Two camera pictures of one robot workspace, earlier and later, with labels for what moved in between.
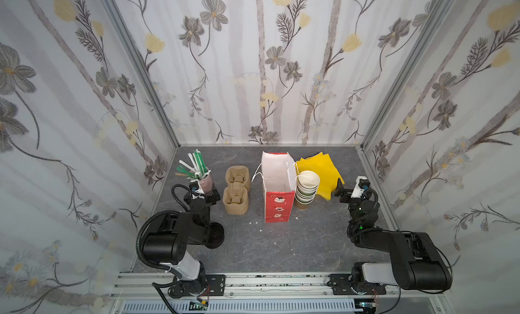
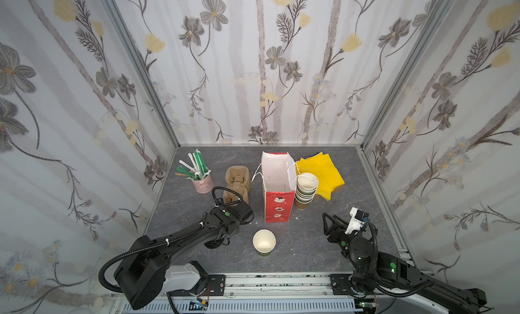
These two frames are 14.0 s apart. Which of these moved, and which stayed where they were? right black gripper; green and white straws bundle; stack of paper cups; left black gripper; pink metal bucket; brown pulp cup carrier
Moved: left black gripper; right black gripper
Stayed: pink metal bucket; green and white straws bundle; brown pulp cup carrier; stack of paper cups
